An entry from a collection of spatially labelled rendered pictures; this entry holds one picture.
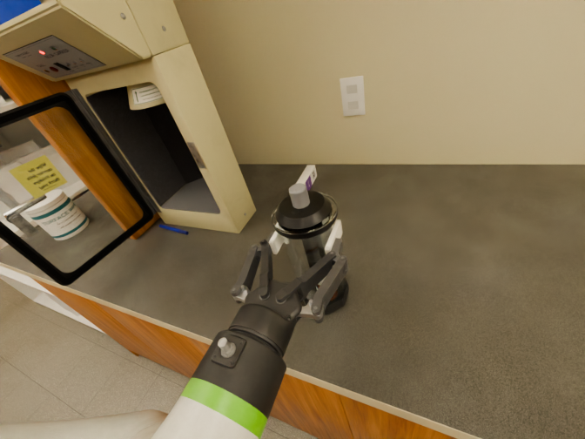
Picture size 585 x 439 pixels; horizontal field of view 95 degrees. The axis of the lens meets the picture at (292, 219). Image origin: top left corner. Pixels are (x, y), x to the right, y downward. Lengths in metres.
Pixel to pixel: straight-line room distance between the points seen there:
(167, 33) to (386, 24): 0.53
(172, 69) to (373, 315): 0.64
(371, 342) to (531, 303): 0.29
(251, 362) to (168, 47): 0.59
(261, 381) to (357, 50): 0.82
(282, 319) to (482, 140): 0.80
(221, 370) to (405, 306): 0.38
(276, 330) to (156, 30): 0.58
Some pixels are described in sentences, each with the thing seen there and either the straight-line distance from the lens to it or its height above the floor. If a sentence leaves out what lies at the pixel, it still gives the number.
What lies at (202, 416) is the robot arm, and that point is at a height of 1.18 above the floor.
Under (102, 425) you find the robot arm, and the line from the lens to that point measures 0.43.
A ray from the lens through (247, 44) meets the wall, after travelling 1.03.
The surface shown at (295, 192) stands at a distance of 0.40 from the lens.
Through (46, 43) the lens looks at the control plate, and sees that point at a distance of 0.72.
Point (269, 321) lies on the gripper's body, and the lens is 0.33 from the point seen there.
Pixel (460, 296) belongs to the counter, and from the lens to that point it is 0.62.
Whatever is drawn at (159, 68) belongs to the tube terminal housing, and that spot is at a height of 1.39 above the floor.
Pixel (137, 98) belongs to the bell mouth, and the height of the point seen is 1.34.
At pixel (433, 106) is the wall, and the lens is 0.93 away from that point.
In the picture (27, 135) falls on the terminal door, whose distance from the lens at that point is 0.87.
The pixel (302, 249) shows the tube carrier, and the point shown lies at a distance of 0.43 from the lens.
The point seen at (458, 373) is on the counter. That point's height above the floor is 0.94.
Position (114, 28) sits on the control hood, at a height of 1.46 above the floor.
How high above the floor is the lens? 1.44
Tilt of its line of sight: 39 degrees down
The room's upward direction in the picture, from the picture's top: 17 degrees counter-clockwise
